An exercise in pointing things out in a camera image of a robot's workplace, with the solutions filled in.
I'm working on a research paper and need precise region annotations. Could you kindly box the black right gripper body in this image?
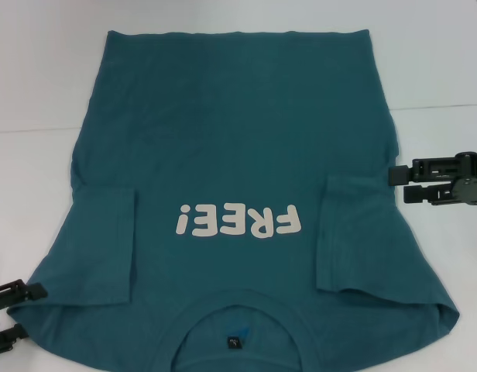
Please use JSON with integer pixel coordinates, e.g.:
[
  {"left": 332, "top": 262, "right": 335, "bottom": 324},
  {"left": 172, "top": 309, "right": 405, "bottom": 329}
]
[{"left": 453, "top": 151, "right": 477, "bottom": 208}]

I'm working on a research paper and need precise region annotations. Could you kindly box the teal t-shirt with FREE print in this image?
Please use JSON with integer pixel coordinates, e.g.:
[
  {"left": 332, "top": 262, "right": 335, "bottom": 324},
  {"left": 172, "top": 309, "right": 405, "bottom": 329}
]
[{"left": 5, "top": 27, "right": 462, "bottom": 372}]

